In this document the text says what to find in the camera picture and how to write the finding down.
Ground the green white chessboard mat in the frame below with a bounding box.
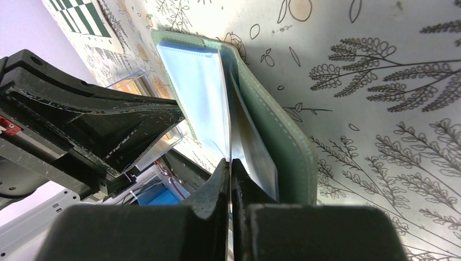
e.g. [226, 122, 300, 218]
[42, 0, 124, 54]

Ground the clear plastic card box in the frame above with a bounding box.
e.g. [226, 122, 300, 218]
[107, 71, 183, 174]

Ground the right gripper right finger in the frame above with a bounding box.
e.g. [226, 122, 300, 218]
[230, 159, 406, 260]

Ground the floral tablecloth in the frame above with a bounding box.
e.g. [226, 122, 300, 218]
[41, 0, 461, 261]

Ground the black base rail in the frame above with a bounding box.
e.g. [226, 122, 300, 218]
[160, 148, 211, 194]

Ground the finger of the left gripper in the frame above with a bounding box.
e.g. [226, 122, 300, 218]
[1, 49, 184, 178]

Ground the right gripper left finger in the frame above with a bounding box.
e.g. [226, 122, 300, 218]
[36, 159, 229, 260]

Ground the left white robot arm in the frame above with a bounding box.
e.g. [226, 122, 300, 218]
[1, 49, 184, 260]

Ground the green leather card holder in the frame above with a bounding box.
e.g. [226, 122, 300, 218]
[151, 30, 317, 206]

